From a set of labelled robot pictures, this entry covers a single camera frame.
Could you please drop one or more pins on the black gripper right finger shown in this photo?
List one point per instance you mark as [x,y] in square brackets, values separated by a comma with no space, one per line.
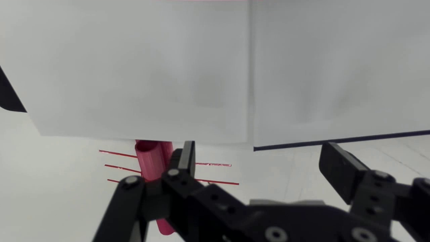
[344,170]

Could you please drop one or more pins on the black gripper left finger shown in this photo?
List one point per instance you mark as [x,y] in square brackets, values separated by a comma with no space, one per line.
[185,166]

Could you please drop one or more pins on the dark blue hardcover book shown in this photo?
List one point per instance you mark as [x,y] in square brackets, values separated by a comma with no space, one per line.
[179,68]

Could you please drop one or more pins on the red marker piece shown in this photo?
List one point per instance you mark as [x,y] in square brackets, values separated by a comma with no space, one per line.
[149,159]

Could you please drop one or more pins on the thin red strip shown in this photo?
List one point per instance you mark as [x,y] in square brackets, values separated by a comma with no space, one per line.
[121,169]
[117,154]
[113,181]

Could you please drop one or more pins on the white round table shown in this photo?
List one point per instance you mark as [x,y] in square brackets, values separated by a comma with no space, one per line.
[44,189]

